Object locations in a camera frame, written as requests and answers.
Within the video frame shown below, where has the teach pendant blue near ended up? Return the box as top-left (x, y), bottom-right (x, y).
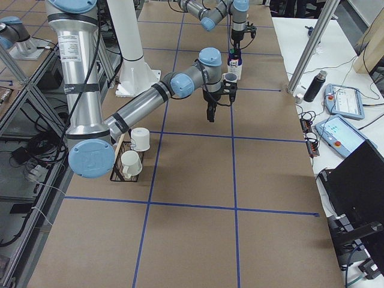
top-left (315, 114), bottom-right (368, 158)

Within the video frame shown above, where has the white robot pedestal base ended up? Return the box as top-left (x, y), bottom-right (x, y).
top-left (107, 0), bottom-right (161, 97)

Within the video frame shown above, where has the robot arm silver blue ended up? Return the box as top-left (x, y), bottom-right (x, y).
top-left (168, 0), bottom-right (257, 59)
top-left (45, 1), bottom-right (237, 178)

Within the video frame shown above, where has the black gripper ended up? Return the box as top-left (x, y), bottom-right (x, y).
top-left (202, 80), bottom-right (238, 122)
top-left (230, 22), bottom-right (257, 54)

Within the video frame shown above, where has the teach pendant blue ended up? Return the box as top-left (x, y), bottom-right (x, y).
top-left (325, 83), bottom-right (365, 120)
top-left (315, 114), bottom-right (368, 158)

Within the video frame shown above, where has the aluminium frame post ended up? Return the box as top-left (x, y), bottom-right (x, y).
top-left (287, 0), bottom-right (340, 94)

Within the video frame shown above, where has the black wire mug rack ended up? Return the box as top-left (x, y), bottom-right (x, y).
top-left (109, 128), bottom-right (151, 182)

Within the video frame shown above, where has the teach pendant blue far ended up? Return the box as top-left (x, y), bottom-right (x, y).
top-left (325, 83), bottom-right (365, 120)

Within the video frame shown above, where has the white upside-down mug on rack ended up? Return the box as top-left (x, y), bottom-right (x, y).
top-left (130, 127), bottom-right (150, 152)

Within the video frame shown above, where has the black water bottle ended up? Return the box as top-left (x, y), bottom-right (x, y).
top-left (304, 70), bottom-right (328, 103)

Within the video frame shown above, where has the white mug grey inside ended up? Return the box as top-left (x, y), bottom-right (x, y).
top-left (223, 73), bottom-right (238, 83)

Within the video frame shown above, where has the black laptop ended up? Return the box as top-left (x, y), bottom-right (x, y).
top-left (317, 139), bottom-right (384, 229)

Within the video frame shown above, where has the blue white milk carton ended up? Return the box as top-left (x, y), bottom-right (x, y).
top-left (227, 48), bottom-right (242, 80)

